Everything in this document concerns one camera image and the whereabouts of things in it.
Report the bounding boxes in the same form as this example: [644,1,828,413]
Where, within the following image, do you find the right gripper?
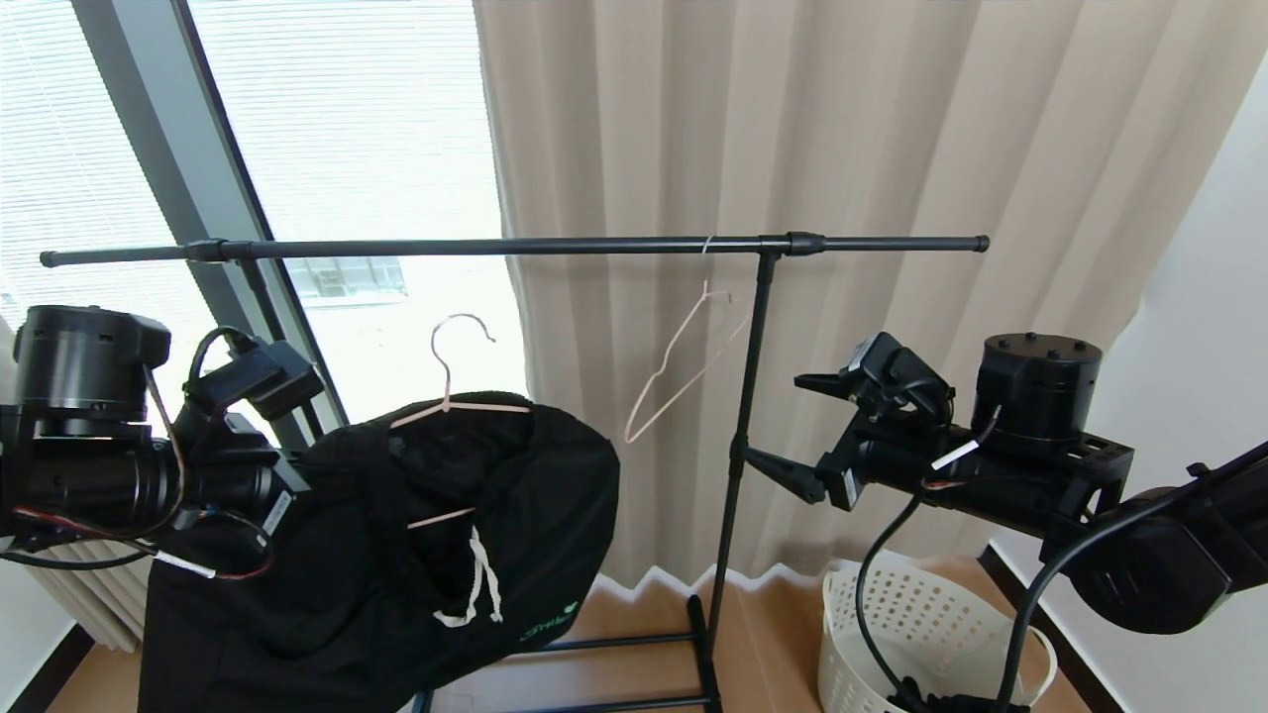
[745,371,1091,536]

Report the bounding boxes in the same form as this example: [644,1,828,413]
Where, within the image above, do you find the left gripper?
[20,441,308,541]

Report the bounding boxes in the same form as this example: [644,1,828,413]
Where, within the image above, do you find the black shorts with white cord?
[139,391,622,713]

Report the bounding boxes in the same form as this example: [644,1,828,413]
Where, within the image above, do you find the pink clothes hanger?
[389,314,533,531]
[624,280,754,444]

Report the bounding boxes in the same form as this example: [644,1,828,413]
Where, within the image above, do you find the white laundry basket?
[819,560,1059,713]

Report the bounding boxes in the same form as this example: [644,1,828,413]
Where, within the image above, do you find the black clothes rack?
[40,233,992,713]

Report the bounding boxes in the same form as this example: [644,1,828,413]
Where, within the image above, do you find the black garment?
[887,676,1031,713]

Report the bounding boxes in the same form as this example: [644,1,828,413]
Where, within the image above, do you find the window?
[0,0,536,447]

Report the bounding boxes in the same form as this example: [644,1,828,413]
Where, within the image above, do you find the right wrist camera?
[842,332,957,429]

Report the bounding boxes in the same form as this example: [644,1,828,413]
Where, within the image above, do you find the black cable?
[186,327,261,387]
[855,441,1268,713]

